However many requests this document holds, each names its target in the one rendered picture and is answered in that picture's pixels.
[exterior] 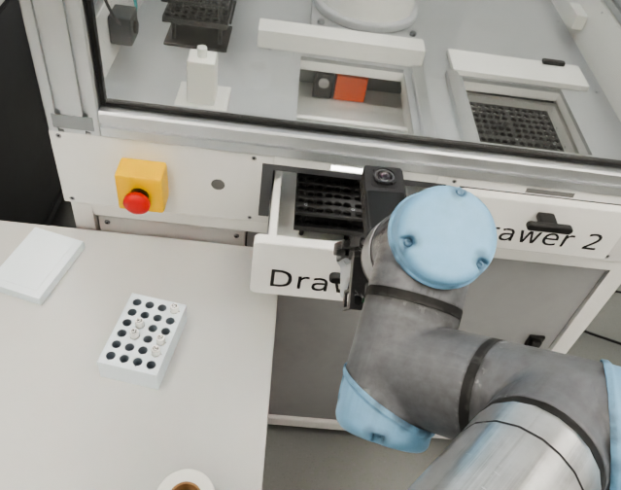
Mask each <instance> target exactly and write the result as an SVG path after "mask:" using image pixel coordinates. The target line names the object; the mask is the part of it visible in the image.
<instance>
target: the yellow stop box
mask: <svg viewBox="0 0 621 490"><path fill-rule="evenodd" d="M115 180H116V187H117V194H118V201H119V207H120V208H121V209H125V208H124V206H123V199H124V197H125V196H126V195H127V194H128V193H134V192H136V193H142V194H144V195H145V196H146V197H147V198H148V199H149V201H150V203H151V206H150V209H149V212H157V213H163V212H164V210H165V206H166V203H167V199H168V196H169V192H168V176H167V165H166V163H165V162H159V161H151V160H142V159H134V158H125V157H123V158H121V161H120V163H119V166H118V168H117V171H116V173H115Z"/></svg>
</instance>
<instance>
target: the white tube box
mask: <svg viewBox="0 0 621 490"><path fill-rule="evenodd" d="M172 303H177V302H172V301H168V300H164V299H159V298H155V297H147V296H143V295H138V294H134V293H132V295H131V296H130V298H129V300H128V302H127V304H126V306H125V308H124V310H123V312H122V314H121V316H120V318H119V320H118V322H117V323H116V325H115V327H114V329H113V331H112V333H111V335H110V337H109V339H108V341H107V343H106V345H105V347H104V349H103V351H102V353H101V355H100V357H99V359H98V361H97V365H98V369H99V373H100V376H102V377H106V378H110V379H115V380H118V381H122V382H127V383H131V384H135V385H139V386H144V387H148V388H152V389H157V390H158V388H159V386H160V384H161V381H162V379H163V377H164V374H165V372H166V370H167V368H168V365H169V363H170V361H171V358H172V356H173V353H174V351H175V348H176V346H177V344H178V341H179V339H180V336H181V334H182V331H183V329H184V327H185V324H186V322H187V306H186V305H184V304H181V303H178V305H179V313H177V314H171V311H170V305H171V304H172ZM137 318H143V319H144V328H143V329H141V330H138V329H137V330H138V331H139V338H138V339H136V340H132V339H131V337H130V333H129V332H130V330H131V329H136V326H135V320H136V319H137ZM159 334H163V335H164V336H165V344H164V345H163V346H159V347H160V356H159V357H156V358H155V357H153V355H152V351H151V349H152V347H153V346H154V345H157V344H156V337H157V336H158V335H159Z"/></svg>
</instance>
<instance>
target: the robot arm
mask: <svg viewBox="0 0 621 490"><path fill-rule="evenodd" d="M360 189H361V202H362V224H363V235H355V236H352V237H350V240H342V241H339V242H336V243H334V248H333V254H334V255H335V256H336V261H337V263H338V264H339V266H340V296H341V297H342V298H343V307H342V311H347V310H351V309H352V310H361V311H362V312H361V316H360V319H359V322H358V326H357V329H356V333H355V337H354V340H353V344H352V347H351V351H350V355H349V358H348V362H347V363H345V364H344V367H343V376H342V380H341V385H340V389H339V393H338V402H337V406H336V411H335V414H336V419H337V422H338V423H339V425H340V426H341V427H342V428H343V429H344V430H345V431H347V432H349V433H350V434H352V435H355V436H357V437H359V438H363V439H366V440H368V441H372V442H375V443H378V444H381V445H383V446H386V447H389V448H392V449H396V450H400V451H404V452H409V453H422V452H424V451H426V450H427V449H428V447H429V445H430V442H431V438H432V437H434V435H435V434H437V435H439V436H442V437H445V438H450V439H452V440H453V441H452V442H451V443H450V444H449V445H448V446H447V447H446V448H445V449H444V450H443V451H442V453H441V454H440V455H439V456H438V457H437V458H436V459H435V460H434V461H433V462H432V463H431V464H430V465H429V467H428V468H427V469H426V470H425V471H424V472H423V473H422V474H421V475H420V476H419V477H418V478H417V479H416V480H415V481H414V483H413V484H412V485H411V486H410V487H409V488H408V489H407V490H621V367H619V366H616V365H613V364H612V363H611V362H610V361H609V360H604V359H601V360H600V361H599V362H598V361H594V360H589V359H585V358H580V357H576V356H573V355H568V354H564V353H559V352H555V351H550V350H546V349H541V348H537V347H533V346H529V345H524V344H520V343H516V342H511V341H507V340H502V339H498V338H494V337H489V336H486V335H481V334H477V333H472V332H464V331H460V330H459V327H460V323H461V319H462V315H463V309H464V305H465V301H466V294H467V290H468V286H469V284H470V283H471V282H473V281H474V280H475V279H476V278H477V277H478V276H479V275H480V274H481V273H482V272H483V271H484V270H485V269H486V268H487V267H488V266H489V264H490V263H491V261H492V259H493V257H494V254H495V252H496V248H497V239H498V238H497V229H496V225H495V221H494V219H493V217H492V215H491V213H490V211H489V209H488V208H487V207H486V205H485V204H484V203H483V202H482V201H481V200H480V199H479V198H478V197H477V196H475V195H474V194H472V193H471V192H468V191H466V190H464V189H462V188H460V187H453V186H435V187H431V188H427V189H425V190H422V191H420V192H417V193H414V194H411V195H409V196H408V197H406V192H405V185H404V179H403V173H402V170H401V169H400V168H395V167H384V166H371V165H366V166H365V167H364V168H363V171H362V177H361V181H360ZM348 285H349V289H348ZM348 293H349V295H348ZM347 298H348V306H347Z"/></svg>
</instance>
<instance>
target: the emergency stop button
mask: <svg viewBox="0 0 621 490"><path fill-rule="evenodd" d="M123 206H124V208H125V209H126V210H127V211H128V212H130V213H132V214H136V215H141V214H145V213H147V212H148V211H149V209H150V206H151V203H150V201H149V199H148V198H147V197H146V196H145V195H144V194H142V193H140V192H130V193H128V194H127V195H126V196H125V197H124V199H123Z"/></svg>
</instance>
